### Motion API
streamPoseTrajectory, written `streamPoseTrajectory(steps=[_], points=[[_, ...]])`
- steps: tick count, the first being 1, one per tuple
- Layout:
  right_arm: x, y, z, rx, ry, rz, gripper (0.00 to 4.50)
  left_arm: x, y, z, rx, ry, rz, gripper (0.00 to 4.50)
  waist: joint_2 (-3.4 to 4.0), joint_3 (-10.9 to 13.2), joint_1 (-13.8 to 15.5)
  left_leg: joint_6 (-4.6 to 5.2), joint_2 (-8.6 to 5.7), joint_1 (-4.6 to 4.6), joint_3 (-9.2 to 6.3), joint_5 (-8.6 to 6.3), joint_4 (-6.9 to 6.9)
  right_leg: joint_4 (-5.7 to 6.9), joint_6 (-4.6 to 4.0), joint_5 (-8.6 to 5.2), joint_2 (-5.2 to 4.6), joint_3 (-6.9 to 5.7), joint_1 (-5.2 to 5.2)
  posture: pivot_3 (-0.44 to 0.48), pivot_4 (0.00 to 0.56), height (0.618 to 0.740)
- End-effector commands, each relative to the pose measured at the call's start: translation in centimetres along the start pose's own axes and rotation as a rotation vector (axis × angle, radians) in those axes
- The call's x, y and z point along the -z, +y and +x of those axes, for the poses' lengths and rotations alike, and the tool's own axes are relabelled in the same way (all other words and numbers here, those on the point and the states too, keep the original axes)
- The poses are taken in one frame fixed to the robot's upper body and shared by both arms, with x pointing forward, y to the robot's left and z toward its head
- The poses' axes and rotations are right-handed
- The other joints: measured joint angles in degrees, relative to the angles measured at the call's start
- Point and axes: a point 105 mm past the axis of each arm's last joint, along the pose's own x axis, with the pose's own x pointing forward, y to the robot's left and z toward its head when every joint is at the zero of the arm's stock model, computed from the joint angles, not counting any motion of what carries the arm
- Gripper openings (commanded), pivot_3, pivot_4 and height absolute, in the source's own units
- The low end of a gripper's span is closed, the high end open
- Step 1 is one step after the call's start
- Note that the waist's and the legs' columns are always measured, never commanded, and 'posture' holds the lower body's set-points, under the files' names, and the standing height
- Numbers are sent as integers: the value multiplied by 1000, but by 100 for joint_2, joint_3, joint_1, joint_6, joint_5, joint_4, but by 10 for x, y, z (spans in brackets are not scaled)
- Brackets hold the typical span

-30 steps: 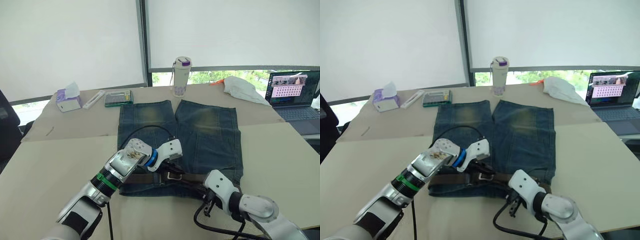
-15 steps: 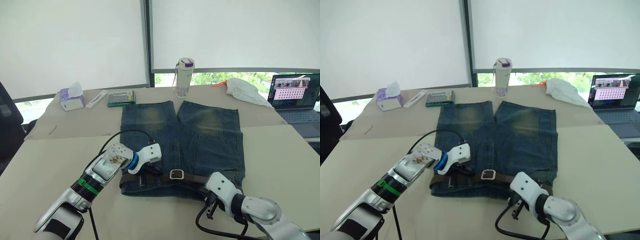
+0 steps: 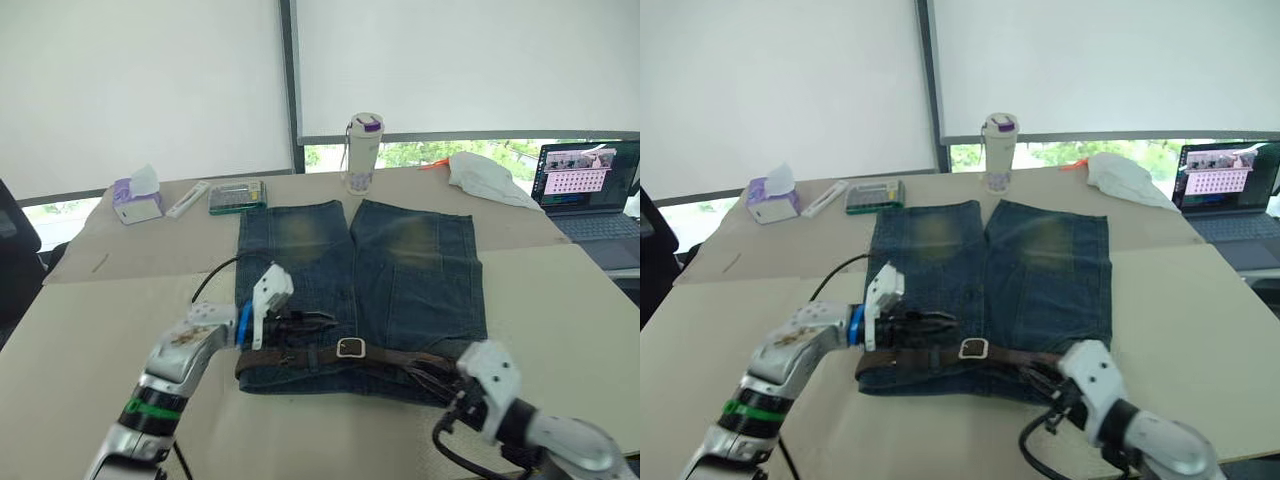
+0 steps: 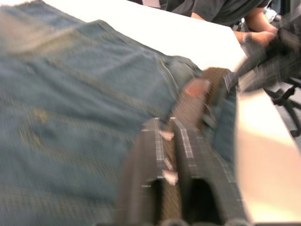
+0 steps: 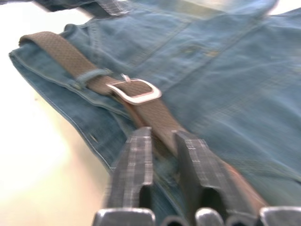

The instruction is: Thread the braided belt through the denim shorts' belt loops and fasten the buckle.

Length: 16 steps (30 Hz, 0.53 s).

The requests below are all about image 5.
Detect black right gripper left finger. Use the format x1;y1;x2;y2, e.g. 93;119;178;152
108;126;155;210

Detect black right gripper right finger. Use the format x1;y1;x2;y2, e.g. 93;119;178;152
173;130;250;219

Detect brown braided belt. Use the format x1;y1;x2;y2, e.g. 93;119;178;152
18;31;269;210

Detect blue denim shorts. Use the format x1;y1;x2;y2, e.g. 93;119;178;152
8;0;301;219

